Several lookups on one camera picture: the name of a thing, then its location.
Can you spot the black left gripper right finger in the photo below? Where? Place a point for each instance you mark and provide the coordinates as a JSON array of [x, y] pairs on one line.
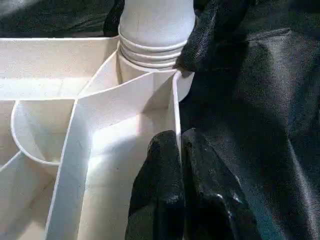
[[212, 195]]

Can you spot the white plastic table leg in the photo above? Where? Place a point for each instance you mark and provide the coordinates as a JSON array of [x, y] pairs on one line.
[[155, 25]]

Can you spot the white plastic table top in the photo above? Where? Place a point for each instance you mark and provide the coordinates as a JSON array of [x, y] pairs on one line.
[[112, 112]]

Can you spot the black work mat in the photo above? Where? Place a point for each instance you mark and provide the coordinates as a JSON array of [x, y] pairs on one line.
[[262, 100]]

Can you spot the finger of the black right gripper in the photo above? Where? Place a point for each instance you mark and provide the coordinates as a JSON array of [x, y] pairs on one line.
[[200, 45], [112, 22]]

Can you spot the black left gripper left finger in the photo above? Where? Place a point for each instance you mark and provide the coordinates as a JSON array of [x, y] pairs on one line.
[[160, 190]]

